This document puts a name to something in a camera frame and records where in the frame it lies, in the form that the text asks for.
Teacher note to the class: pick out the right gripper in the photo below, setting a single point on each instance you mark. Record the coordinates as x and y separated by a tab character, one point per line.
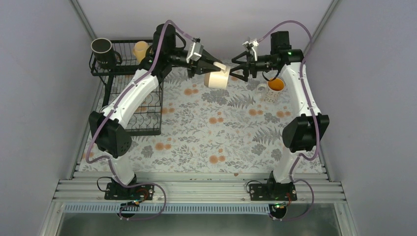
250	63

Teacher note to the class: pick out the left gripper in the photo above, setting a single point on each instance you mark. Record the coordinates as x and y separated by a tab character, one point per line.
202	62

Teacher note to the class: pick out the beige mug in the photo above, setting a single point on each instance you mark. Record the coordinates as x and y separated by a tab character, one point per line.
218	79

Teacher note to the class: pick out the floral white mug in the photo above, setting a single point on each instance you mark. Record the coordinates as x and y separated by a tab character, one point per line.
271	90

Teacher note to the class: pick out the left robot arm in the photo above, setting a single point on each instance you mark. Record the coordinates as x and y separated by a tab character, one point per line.
171	47

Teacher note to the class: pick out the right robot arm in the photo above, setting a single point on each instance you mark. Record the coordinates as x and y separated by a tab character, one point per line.
301	137

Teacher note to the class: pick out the floral tablecloth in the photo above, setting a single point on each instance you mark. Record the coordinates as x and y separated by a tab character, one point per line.
183	126

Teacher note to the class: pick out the yellow cup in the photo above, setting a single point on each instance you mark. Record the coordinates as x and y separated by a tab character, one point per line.
140	50

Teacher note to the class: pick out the black mug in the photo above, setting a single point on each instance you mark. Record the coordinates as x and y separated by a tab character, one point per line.
105	55

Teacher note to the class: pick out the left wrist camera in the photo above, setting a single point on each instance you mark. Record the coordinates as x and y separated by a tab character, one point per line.
195	51

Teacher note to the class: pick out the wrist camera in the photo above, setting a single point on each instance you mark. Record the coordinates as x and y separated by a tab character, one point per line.
195	51
251	46

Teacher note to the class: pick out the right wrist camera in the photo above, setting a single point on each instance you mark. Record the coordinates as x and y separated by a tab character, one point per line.
251	46

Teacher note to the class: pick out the black wire dish rack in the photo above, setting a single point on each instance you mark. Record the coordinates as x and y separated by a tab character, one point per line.
133	101

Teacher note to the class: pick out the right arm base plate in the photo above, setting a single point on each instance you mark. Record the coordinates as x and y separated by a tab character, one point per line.
271	191

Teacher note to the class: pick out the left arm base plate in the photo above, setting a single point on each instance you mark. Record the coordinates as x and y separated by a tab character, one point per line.
115	191

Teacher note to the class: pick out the slotted cable duct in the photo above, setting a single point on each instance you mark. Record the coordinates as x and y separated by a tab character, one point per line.
169	208

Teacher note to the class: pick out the aluminium rail frame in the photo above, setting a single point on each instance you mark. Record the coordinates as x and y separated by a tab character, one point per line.
197	188

